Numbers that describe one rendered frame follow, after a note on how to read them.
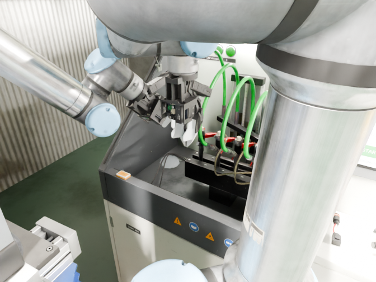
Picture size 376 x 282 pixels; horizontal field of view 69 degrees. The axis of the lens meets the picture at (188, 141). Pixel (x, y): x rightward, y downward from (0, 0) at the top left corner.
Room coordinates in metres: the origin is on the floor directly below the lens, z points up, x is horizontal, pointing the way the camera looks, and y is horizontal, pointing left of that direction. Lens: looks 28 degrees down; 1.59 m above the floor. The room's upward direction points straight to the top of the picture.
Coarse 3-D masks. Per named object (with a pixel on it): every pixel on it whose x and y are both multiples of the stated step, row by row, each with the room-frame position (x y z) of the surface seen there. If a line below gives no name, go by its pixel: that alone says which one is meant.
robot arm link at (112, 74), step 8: (88, 56) 0.74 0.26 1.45; (96, 56) 0.70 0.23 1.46; (88, 64) 0.70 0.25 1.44; (96, 64) 0.69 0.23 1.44; (104, 64) 0.70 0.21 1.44; (112, 64) 0.71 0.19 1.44; (120, 64) 0.74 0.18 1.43; (88, 72) 0.71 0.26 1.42; (96, 72) 0.70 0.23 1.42; (104, 72) 0.70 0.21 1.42; (112, 72) 0.71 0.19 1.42; (120, 72) 0.72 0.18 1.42; (128, 72) 0.74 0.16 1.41; (96, 80) 0.69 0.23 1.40; (104, 80) 0.70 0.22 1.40; (112, 80) 0.71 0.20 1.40; (120, 80) 0.72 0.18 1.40; (128, 80) 0.73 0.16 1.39; (112, 88) 0.72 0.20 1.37; (120, 88) 0.72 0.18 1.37
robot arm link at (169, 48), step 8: (168, 48) 0.53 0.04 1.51; (176, 48) 0.53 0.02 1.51; (184, 48) 0.52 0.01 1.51; (192, 48) 0.52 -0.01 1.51; (200, 48) 0.52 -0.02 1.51; (208, 48) 0.52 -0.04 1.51; (216, 48) 0.53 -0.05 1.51; (160, 56) 0.55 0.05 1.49; (192, 56) 0.52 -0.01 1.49; (200, 56) 0.52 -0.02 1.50
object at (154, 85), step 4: (164, 72) 0.86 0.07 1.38; (168, 72) 0.86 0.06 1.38; (160, 76) 0.86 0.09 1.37; (164, 76) 0.84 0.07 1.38; (152, 80) 0.85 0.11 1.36; (156, 80) 0.83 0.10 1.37; (160, 80) 0.82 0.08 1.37; (164, 80) 0.83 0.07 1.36; (148, 84) 0.81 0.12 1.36; (152, 84) 0.80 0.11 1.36; (156, 84) 0.81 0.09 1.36; (160, 84) 0.82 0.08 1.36; (164, 84) 0.83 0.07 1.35; (148, 88) 0.79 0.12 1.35; (152, 88) 0.79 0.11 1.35; (156, 88) 0.80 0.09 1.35; (148, 92) 0.79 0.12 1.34; (152, 92) 0.79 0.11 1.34
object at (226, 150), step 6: (246, 78) 0.91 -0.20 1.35; (240, 84) 0.87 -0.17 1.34; (252, 84) 0.97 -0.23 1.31; (234, 90) 0.86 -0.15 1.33; (252, 90) 0.99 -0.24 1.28; (234, 96) 0.84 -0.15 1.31; (252, 96) 1.00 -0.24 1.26; (252, 102) 1.00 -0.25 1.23; (228, 108) 0.81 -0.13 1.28; (252, 108) 1.00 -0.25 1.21; (228, 114) 0.80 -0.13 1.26; (222, 126) 0.79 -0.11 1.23; (252, 126) 1.01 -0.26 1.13; (222, 132) 0.78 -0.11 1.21; (222, 138) 0.78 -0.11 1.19; (222, 144) 0.78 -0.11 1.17; (228, 150) 0.82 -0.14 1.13; (234, 156) 0.87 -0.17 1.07
